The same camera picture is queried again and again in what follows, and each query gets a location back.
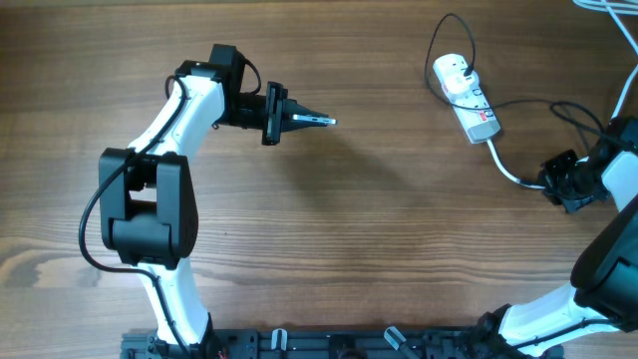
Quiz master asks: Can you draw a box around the white USB charger adapter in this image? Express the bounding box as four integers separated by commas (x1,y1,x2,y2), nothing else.
442,71,479,97

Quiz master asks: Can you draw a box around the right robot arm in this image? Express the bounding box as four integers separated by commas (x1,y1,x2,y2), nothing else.
468,117,637,358

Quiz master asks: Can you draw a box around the white cable bundle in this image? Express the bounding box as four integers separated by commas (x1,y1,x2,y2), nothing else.
571,0,638,54

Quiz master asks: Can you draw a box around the black USB charging cable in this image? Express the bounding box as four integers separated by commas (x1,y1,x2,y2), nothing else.
424,13,629,151

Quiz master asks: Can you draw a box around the white power strip cord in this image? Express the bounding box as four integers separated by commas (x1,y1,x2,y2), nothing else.
485,64,638,190

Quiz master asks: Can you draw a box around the white power strip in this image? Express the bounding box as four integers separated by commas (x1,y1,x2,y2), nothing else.
433,54,501,144

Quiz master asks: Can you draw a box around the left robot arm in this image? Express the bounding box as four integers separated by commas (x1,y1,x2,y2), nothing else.
90,44,337,356

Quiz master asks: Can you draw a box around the turquoise screen Galaxy smartphone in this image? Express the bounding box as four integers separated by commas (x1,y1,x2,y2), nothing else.
292,115,338,126

